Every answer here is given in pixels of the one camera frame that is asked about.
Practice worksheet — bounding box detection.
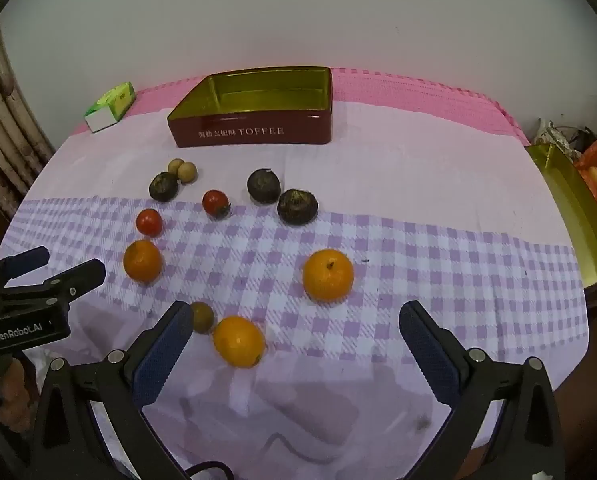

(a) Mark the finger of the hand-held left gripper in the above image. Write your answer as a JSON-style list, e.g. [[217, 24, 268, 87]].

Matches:
[[6, 259, 106, 307], [0, 246, 50, 286]]

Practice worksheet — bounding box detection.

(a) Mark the white purple checked cloth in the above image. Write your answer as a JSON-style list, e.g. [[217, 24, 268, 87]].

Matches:
[[0, 102, 591, 480]]

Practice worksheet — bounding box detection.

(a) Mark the pink striped cloth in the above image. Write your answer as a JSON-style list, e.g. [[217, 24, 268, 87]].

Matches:
[[71, 66, 531, 146]]

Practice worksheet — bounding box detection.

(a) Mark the white patterned bag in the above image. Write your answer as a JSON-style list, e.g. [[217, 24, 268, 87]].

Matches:
[[533, 119, 597, 157]]

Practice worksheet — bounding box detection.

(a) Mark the gold tin lid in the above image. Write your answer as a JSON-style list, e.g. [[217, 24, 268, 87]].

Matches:
[[524, 143, 597, 291]]

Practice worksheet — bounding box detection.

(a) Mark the dark water chestnut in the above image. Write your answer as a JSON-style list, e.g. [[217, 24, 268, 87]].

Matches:
[[247, 168, 282, 205], [149, 172, 180, 203], [277, 188, 319, 225]]

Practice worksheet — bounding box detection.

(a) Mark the dark orange mandarin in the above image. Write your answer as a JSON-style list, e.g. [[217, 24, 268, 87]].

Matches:
[[123, 239, 163, 283]]

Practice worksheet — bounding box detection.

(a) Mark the person's left hand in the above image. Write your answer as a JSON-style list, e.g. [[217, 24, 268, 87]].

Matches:
[[0, 357, 33, 433]]

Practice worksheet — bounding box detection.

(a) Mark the orange mandarin with stem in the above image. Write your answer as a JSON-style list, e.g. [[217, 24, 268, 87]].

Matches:
[[303, 248, 355, 303]]

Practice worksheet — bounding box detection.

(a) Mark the red tin box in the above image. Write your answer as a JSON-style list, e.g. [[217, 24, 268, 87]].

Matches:
[[167, 66, 333, 149]]

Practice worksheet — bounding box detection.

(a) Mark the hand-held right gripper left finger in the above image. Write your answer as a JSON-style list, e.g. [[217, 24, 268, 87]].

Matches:
[[31, 301, 195, 480]]

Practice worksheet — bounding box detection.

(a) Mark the red cherry tomato with stem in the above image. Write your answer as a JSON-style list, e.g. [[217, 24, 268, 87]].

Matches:
[[202, 189, 232, 219]]

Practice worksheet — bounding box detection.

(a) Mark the green tissue box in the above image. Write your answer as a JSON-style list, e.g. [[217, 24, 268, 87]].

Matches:
[[84, 81, 137, 134]]

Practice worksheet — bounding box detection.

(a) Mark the black cable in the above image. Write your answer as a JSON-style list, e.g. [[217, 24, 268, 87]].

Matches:
[[183, 461, 234, 480]]

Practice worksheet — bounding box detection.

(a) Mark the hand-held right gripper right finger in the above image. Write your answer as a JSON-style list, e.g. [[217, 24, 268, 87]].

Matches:
[[399, 300, 566, 480]]

